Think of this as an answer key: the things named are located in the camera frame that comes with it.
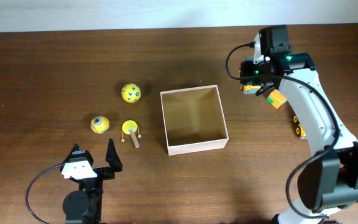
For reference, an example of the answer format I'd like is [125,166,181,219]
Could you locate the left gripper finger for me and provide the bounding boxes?
[61,144,86,171]
[105,138,122,172]

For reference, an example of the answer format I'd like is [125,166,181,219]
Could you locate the multicolour puzzle cube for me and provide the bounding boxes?
[267,90,287,109]

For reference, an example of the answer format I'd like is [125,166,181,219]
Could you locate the yellow grey dump truck toy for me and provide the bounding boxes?
[240,84,261,95]

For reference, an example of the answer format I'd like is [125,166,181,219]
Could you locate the yellow grey mixer truck toy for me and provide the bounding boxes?
[293,115,306,139]

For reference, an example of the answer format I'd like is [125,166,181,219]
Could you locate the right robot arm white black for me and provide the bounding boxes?
[237,25,358,223]

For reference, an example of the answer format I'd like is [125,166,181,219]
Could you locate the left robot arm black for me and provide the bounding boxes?
[60,139,122,224]

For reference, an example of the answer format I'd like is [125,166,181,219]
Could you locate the yellow wooden pellet drum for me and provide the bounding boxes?
[121,119,142,149]

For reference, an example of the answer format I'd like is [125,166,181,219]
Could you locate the yellow ball with eye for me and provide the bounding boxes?
[90,116,109,134]

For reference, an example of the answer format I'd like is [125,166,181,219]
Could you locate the yellow ball blue letters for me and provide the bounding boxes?
[121,83,141,103]

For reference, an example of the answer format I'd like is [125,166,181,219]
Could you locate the white cardboard box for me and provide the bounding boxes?
[160,85,229,156]

